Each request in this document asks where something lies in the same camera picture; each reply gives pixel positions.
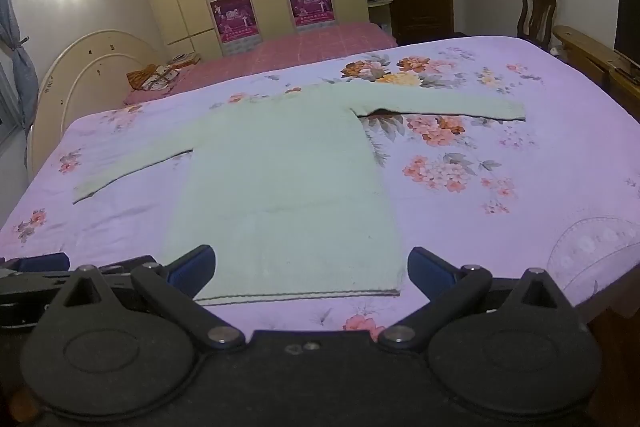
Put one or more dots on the magenta wall poster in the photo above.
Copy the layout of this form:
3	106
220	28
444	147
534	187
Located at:
234	18
310	2

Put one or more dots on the floral purple bedsheet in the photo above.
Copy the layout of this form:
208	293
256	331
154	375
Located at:
500	207

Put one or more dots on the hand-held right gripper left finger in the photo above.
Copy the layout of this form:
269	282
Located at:
192	266

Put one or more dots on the light green sweater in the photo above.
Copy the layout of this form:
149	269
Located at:
280	167

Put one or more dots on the plaid cloth bundle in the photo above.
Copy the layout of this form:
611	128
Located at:
167	74

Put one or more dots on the orange cloth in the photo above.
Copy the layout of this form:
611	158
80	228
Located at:
137	79

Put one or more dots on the wooden chair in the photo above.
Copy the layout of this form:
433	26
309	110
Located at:
537	14

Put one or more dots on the cream rounded headboard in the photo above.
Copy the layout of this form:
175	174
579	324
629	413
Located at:
95	72

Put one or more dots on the flat screen television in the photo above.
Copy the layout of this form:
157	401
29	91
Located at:
629	2

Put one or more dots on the grey curtain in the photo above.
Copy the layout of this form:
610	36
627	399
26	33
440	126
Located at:
20	67

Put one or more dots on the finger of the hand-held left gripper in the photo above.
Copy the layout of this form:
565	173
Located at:
40	263

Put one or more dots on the pink checked bedsheet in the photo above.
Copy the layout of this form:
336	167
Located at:
300	47

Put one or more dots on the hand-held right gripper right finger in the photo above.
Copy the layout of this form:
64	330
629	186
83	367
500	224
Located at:
429	268

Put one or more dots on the wooden television cabinet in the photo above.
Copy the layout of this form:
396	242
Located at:
595	62

